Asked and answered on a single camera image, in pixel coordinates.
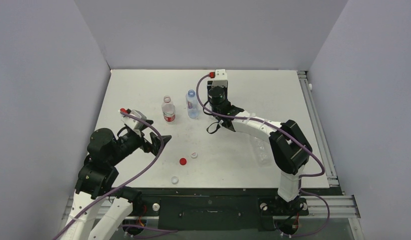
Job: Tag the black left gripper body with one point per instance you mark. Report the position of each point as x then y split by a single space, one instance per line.
145 145

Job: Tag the red bottle cap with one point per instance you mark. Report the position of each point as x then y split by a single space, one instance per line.
183 161

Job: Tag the blue white bottle cap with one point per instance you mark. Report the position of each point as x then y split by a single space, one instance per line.
174 180

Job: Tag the red label clear bottle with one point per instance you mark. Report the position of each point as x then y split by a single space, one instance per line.
168 109

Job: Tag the clear bottle white cap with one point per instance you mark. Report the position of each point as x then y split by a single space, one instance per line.
192 104

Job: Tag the clear unlabelled bottle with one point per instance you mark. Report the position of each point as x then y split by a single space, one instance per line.
261 152

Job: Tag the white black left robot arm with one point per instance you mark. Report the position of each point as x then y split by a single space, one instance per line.
98 207

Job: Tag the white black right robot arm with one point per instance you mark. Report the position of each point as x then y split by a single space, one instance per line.
286 139

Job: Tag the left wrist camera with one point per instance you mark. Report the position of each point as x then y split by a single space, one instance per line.
133 124

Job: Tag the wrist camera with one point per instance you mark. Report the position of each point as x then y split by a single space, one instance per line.
133 124
218 78

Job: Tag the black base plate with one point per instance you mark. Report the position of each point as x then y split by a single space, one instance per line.
216 209

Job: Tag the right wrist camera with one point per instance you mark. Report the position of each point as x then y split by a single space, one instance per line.
218 78

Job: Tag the aluminium rail frame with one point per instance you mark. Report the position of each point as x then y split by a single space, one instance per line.
340 205

